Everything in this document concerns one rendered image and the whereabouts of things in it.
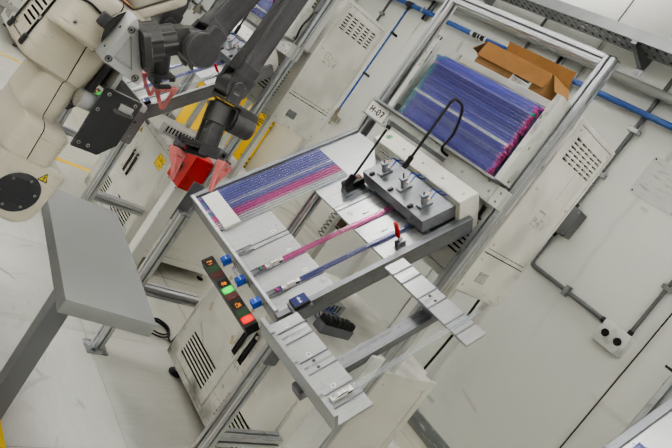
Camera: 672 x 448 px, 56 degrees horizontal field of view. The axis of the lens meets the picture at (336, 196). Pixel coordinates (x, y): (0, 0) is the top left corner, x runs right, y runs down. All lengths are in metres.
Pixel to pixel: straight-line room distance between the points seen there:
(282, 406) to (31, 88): 1.26
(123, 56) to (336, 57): 2.03
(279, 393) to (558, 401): 1.68
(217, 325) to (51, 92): 1.25
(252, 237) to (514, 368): 1.91
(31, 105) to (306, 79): 1.90
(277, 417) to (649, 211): 2.15
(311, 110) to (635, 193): 1.72
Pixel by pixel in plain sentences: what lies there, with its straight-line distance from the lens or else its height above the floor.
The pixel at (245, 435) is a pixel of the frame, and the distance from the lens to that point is 2.06.
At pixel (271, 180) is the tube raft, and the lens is 2.29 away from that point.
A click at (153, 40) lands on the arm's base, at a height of 1.20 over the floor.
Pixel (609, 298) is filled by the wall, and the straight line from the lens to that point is 3.43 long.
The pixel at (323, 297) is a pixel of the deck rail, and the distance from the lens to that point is 1.84.
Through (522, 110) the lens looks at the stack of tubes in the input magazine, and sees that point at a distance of 2.11.
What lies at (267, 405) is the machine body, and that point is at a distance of 2.24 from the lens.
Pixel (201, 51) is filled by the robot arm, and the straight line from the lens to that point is 1.41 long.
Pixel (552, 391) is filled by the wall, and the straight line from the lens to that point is 3.46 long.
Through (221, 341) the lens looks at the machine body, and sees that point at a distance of 2.47.
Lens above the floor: 1.35
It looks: 9 degrees down
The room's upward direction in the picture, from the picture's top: 35 degrees clockwise
